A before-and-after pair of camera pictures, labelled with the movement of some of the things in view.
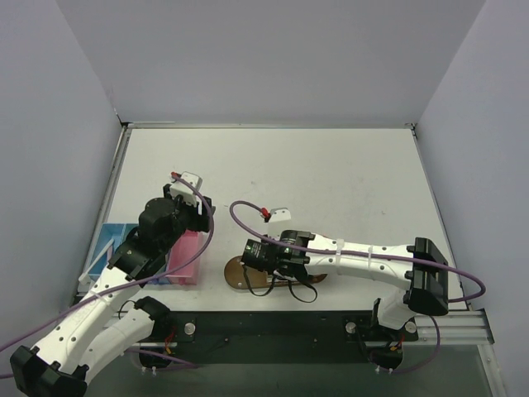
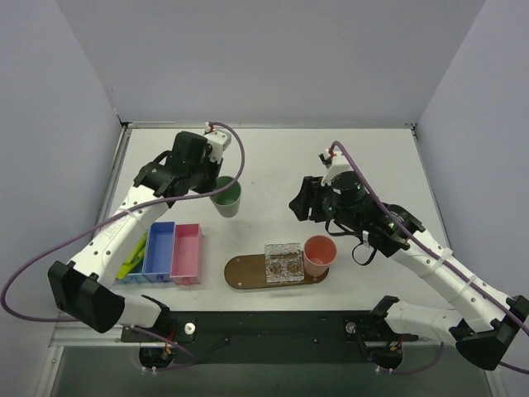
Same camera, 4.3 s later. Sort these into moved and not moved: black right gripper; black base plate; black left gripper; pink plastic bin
Moved: black right gripper; black left gripper
Not moved: black base plate; pink plastic bin
